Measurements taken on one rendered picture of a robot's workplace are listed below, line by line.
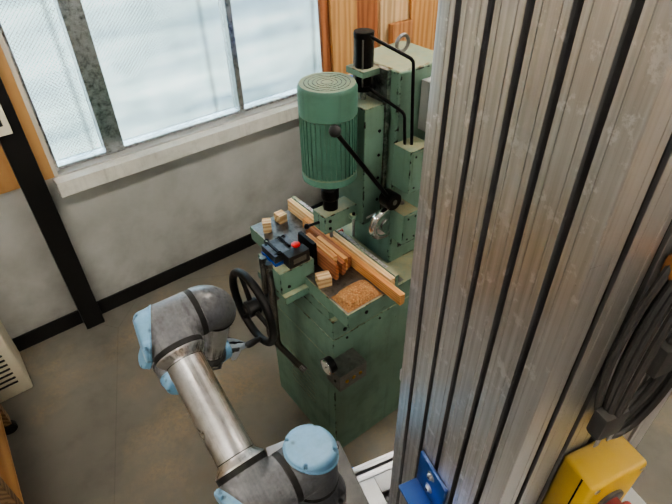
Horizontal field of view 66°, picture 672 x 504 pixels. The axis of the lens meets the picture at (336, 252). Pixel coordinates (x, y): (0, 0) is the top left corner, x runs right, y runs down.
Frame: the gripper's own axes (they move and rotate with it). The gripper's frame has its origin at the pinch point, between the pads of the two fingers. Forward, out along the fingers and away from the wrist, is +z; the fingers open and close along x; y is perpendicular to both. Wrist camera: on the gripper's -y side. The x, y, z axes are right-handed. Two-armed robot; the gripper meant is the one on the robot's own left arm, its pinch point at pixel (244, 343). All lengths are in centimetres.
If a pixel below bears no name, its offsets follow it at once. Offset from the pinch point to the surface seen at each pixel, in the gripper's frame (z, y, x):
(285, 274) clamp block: 2.3, -30.0, 6.1
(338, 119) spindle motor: -2, -82, 11
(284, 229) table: 18.1, -35.1, -21.4
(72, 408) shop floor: -22, 85, -78
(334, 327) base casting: 18.6, -17.6, 19.6
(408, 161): 24, -77, 19
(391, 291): 25, -38, 31
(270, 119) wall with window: 66, -61, -124
